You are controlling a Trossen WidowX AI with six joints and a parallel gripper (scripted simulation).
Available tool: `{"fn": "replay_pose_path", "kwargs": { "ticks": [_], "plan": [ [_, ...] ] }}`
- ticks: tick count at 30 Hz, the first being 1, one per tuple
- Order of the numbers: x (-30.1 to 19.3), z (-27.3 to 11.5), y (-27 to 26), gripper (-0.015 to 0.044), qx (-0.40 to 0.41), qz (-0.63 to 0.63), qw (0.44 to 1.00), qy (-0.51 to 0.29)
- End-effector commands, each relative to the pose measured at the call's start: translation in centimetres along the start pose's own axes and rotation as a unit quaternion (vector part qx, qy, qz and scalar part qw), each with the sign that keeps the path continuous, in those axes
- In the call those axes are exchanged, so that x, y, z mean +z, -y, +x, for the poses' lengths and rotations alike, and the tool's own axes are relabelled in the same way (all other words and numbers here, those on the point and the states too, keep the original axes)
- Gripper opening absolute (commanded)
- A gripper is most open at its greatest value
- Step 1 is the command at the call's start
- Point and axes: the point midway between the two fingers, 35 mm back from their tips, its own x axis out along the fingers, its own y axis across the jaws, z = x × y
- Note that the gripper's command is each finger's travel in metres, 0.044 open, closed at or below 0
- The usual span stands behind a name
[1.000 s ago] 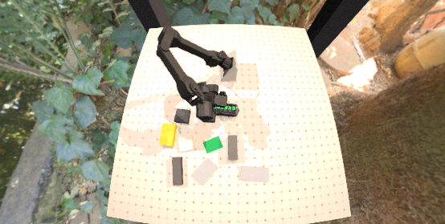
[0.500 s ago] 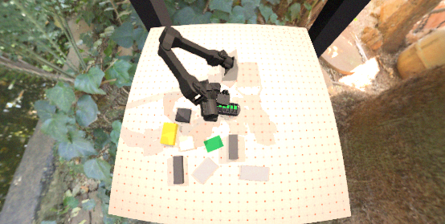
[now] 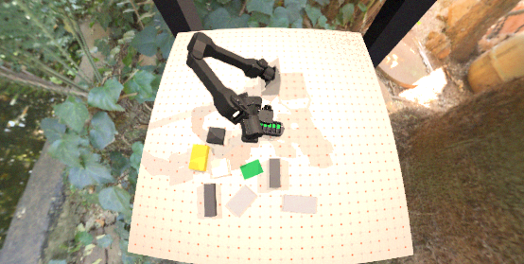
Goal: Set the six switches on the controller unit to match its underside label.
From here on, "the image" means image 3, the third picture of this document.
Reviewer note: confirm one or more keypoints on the yellow rectangular block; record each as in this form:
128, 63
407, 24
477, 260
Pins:
199, 156

